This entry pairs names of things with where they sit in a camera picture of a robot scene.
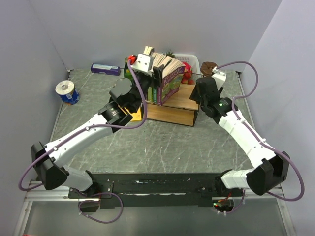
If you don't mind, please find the green 65-storey treehouse book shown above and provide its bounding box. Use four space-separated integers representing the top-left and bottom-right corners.
147 87 153 102

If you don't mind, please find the green 104-storey treehouse book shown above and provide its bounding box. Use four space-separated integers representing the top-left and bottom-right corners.
153 88 158 104

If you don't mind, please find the purple 117-storey treehouse book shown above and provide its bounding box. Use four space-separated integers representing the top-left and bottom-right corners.
151 52 185 105

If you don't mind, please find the dark blue paperback book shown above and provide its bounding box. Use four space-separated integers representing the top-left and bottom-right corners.
143 46 155 56

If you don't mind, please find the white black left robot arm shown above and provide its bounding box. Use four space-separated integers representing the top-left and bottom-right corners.
31 65 164 198

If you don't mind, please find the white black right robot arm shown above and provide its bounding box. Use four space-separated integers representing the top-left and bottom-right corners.
189 77 289 196

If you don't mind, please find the green glass bottle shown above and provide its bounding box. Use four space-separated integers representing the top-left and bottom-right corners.
124 57 133 79

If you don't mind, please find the yellow book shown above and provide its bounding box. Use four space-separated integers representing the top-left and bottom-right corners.
129 106 143 122

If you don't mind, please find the jar with brown lid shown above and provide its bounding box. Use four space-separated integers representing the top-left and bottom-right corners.
200 61 218 76

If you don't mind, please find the wooden two-tier shelf rack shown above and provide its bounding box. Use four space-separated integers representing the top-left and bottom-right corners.
145 83 199 126

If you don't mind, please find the toy dragon fruit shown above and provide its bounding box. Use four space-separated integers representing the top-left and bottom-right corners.
181 62 194 85

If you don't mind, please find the white plastic fruit basket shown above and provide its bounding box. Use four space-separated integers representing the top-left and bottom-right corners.
175 54 203 85

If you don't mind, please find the purple rectangular box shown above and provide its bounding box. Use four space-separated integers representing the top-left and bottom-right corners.
90 63 121 76

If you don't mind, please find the toy pineapple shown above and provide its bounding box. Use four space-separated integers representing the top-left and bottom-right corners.
163 49 175 58

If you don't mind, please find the blue tin can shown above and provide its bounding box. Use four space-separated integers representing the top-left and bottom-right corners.
60 90 80 105

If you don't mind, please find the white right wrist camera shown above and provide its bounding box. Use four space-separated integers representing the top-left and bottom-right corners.
211 66 226 90

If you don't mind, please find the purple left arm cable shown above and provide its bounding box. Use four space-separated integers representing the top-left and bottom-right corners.
18 61 148 224

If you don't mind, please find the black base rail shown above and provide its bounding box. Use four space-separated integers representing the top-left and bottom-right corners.
68 173 243 209

